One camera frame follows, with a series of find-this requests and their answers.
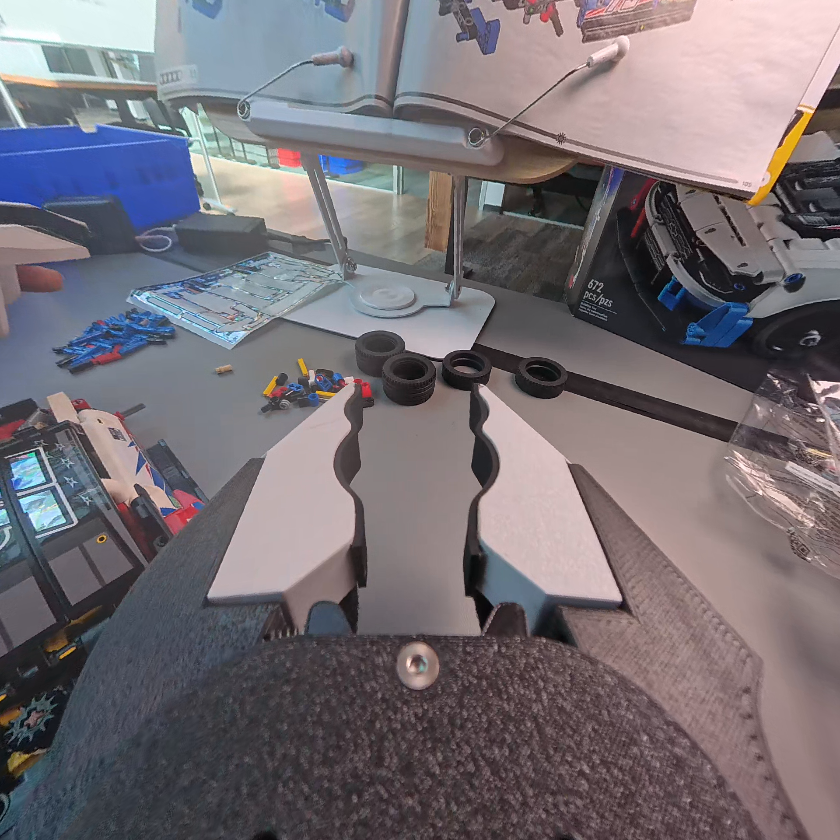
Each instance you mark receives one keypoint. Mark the black case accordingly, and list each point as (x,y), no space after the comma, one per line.
(92,226)

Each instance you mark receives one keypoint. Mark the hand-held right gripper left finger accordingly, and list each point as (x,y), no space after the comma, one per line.
(289,525)

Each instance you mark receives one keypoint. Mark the person's left hand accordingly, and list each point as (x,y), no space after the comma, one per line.
(39,279)

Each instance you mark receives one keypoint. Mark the blue plastic bin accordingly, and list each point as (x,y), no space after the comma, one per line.
(98,170)

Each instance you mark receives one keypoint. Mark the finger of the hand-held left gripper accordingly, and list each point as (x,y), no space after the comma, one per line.
(39,246)

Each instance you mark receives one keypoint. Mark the clear plastic bag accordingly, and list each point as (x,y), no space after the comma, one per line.
(787,472)

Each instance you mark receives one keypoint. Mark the grey desk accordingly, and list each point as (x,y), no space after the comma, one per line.
(164,420)

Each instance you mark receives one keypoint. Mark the pile of mixed small pieces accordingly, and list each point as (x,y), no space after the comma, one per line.
(315,390)

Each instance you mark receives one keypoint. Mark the black toy car box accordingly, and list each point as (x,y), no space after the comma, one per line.
(623,262)

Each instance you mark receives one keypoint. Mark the black power adapter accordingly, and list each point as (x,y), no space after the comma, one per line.
(220,233)

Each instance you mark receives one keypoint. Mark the partly built toy race car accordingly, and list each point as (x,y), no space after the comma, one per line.
(65,499)

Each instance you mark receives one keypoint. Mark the shiny sticker sheet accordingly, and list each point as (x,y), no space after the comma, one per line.
(229,295)

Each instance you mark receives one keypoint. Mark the open instruction booklet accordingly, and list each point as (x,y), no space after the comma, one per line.
(656,98)

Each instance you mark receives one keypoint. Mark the silver book stand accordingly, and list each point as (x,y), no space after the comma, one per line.
(367,134)

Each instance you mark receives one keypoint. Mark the wooden post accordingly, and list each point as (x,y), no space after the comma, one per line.
(439,210)

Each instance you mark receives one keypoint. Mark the black toy tyre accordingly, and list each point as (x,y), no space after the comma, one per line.
(374,351)
(408,390)
(525,387)
(453,377)

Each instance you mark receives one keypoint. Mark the pile of blue red pins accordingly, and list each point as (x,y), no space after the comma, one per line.
(111,341)

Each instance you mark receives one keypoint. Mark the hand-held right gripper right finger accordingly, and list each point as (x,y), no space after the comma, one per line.
(544,525)

